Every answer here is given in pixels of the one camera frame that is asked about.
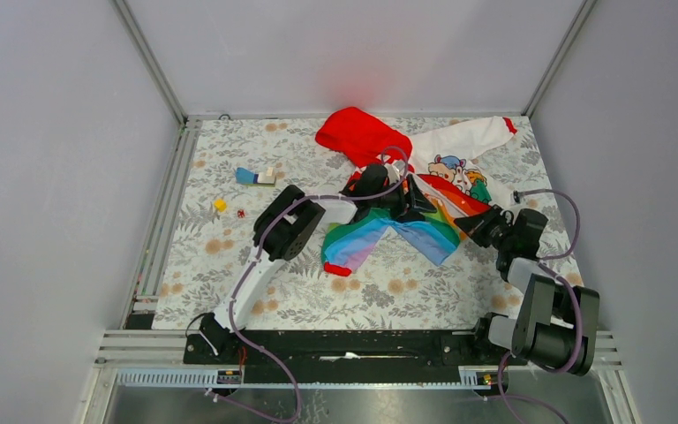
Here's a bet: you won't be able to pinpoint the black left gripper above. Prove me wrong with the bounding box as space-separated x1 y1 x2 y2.
368 175 436 223

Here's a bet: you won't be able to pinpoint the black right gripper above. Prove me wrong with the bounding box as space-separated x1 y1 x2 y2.
453 205 515 252

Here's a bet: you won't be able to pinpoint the rainbow red white kids jacket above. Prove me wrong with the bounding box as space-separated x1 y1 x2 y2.
315 107 518 276

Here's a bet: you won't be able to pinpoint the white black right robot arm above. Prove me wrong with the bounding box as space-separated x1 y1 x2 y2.
454 206 600 375

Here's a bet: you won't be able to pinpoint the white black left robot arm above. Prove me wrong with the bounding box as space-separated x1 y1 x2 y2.
200 163 458 363

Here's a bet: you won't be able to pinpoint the blue white toy block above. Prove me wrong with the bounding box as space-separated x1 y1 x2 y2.
235 167 276 186

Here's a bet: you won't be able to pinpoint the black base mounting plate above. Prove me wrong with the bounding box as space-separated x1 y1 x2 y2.
183 329 505 384

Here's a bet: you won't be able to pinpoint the floral patterned table mat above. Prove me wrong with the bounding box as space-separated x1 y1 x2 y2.
153 117 582 329

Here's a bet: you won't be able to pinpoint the small yellow cube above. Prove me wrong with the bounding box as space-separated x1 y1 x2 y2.
213 199 228 212

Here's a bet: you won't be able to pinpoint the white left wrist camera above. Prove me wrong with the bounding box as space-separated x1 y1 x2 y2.
384 161 412 187

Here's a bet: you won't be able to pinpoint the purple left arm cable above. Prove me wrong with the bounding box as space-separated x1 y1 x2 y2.
205 146 413 424

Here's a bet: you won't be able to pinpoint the aluminium frame rails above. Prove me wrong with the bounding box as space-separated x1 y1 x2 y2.
74 1 642 423

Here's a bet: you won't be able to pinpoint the grey slotted cable duct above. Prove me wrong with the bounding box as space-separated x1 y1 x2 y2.
117 368 244 389

